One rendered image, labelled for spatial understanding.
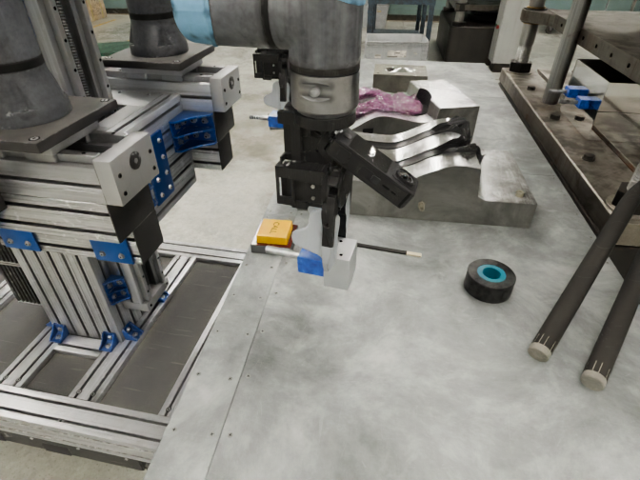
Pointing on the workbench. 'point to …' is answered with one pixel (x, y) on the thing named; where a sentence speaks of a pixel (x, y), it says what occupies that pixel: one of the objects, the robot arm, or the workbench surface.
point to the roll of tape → (490, 281)
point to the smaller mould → (397, 76)
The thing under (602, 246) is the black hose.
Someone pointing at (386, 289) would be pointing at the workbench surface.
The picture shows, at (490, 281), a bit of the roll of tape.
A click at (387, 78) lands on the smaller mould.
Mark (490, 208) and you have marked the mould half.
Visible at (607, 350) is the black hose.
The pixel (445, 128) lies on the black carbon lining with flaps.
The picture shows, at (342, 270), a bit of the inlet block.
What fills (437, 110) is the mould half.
